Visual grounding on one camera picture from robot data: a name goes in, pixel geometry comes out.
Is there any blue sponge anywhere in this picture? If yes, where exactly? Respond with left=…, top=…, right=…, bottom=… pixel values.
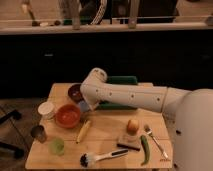
left=77, top=100, right=90, bottom=113

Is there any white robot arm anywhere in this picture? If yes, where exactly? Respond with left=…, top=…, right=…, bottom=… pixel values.
left=80, top=68, right=213, bottom=171

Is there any purple bowl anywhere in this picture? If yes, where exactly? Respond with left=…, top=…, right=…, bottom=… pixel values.
left=68, top=84, right=83, bottom=103

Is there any orange bowl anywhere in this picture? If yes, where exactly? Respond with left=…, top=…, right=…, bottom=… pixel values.
left=55, top=104, right=81, bottom=128

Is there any green plastic tray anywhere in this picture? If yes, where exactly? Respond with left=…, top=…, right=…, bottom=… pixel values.
left=97, top=76, right=138, bottom=110

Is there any yellow banana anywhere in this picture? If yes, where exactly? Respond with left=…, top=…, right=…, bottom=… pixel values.
left=76, top=120, right=91, bottom=144

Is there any orange apple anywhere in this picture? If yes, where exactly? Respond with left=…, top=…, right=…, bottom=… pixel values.
left=126, top=119, right=139, bottom=135

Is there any wooden scrub brush block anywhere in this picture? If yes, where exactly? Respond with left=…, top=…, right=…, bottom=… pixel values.
left=117, top=134, right=141, bottom=151

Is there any white cup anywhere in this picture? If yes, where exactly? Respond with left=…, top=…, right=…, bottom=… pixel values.
left=38, top=101, right=55, bottom=119

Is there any green chili pepper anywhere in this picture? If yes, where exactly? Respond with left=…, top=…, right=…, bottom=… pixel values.
left=140, top=135, right=150, bottom=165

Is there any white dish brush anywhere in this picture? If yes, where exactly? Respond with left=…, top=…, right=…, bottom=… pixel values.
left=80, top=149, right=129, bottom=168

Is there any green plastic cup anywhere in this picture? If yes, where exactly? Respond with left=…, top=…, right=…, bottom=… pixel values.
left=49, top=138, right=64, bottom=156

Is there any metal cup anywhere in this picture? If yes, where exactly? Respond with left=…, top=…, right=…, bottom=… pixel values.
left=31, top=125, right=47, bottom=143

